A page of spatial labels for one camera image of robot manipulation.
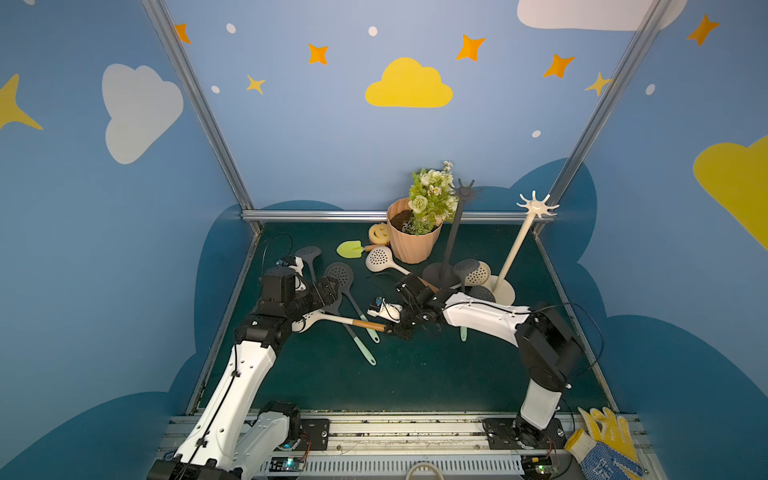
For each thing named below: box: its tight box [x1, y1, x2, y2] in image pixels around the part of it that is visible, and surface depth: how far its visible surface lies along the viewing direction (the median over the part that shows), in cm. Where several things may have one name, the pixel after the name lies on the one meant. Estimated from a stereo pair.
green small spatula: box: [336, 240, 377, 259], surface depth 117 cm
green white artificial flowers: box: [401, 161, 459, 236], surface depth 95 cm
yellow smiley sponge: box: [368, 222, 391, 245], surface depth 117 cm
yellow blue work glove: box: [565, 407, 646, 480], surface depth 73 cm
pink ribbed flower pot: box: [387, 197, 443, 264], surface depth 104 cm
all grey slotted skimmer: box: [295, 246, 322, 283], surface depth 110 cm
